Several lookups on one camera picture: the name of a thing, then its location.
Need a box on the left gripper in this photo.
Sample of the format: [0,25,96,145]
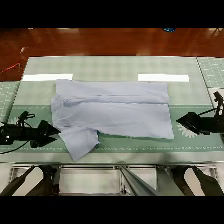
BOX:
[19,119,62,150]

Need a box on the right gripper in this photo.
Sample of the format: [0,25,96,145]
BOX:
[190,112,215,136]

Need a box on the light blue shirt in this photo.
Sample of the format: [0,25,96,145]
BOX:
[50,79,175,162]

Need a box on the black cable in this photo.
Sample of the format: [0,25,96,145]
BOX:
[0,139,32,156]

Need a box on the silver frame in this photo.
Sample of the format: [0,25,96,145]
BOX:
[0,161,224,197]

